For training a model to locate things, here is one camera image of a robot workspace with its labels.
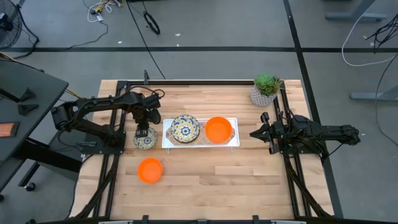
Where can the black floor fan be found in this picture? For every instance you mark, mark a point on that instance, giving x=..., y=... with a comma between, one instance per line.
x=14, y=31

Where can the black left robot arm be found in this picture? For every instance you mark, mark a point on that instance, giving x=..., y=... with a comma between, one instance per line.
x=93, y=105

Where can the large black wedge block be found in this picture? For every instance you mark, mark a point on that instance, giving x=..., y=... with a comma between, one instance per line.
x=26, y=93

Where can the black side desk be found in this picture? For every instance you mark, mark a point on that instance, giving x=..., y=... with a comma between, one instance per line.
x=15, y=74

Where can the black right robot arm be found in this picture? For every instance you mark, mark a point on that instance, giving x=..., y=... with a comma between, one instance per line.
x=326, y=133

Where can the small black wedge block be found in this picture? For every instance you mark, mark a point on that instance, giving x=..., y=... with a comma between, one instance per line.
x=28, y=109

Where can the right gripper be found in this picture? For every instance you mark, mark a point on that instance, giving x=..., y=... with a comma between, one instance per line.
x=273, y=132

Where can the yellow blue floral bowl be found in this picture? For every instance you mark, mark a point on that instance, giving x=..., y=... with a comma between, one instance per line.
x=185, y=129
x=150, y=143

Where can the gray desk foot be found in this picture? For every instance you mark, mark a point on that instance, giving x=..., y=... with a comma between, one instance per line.
x=373, y=96
x=354, y=16

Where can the white lattice shelf rack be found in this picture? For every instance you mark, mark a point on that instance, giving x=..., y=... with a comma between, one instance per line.
x=180, y=146

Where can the black metal table frame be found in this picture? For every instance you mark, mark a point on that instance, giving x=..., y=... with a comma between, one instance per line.
x=224, y=82

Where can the orange plastic mini bowl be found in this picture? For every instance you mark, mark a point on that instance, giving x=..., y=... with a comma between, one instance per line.
x=218, y=130
x=150, y=170

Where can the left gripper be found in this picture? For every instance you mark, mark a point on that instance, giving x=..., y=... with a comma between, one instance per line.
x=146, y=115

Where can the succulent in patterned pot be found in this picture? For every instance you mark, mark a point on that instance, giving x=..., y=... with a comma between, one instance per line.
x=264, y=85

